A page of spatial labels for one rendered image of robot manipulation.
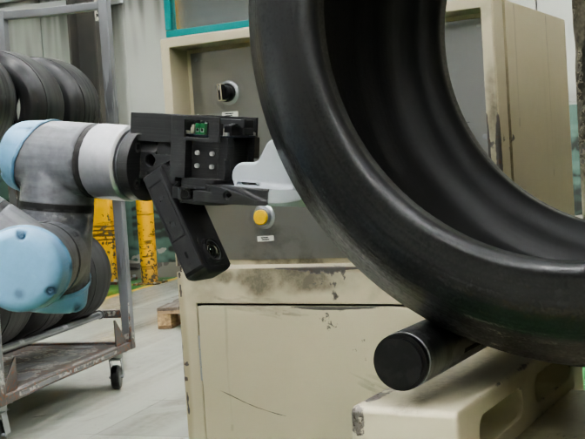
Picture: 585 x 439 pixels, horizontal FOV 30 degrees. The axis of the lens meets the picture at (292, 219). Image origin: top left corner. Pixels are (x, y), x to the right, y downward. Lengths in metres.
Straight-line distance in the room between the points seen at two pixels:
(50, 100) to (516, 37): 3.49
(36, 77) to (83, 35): 6.06
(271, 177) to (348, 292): 0.66
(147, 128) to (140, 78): 9.97
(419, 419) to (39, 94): 4.12
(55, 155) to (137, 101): 9.93
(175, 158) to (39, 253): 0.16
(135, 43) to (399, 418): 10.29
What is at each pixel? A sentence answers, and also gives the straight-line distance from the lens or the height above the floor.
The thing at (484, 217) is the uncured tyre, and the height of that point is 0.99.
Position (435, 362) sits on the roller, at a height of 0.90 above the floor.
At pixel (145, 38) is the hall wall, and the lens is 11.02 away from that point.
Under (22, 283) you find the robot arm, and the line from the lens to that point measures 0.97.
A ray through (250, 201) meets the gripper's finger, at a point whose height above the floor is 1.03.
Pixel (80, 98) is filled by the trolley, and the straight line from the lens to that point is 5.23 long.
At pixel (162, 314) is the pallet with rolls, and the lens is 7.38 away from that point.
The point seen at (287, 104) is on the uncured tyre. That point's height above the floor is 1.10.
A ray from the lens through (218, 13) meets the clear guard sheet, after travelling 1.75.
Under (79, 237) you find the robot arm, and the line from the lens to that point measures 1.11.
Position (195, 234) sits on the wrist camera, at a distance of 1.03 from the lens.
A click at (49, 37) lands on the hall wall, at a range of 11.64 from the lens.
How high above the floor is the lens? 1.06
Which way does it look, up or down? 3 degrees down
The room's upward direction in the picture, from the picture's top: 4 degrees counter-clockwise
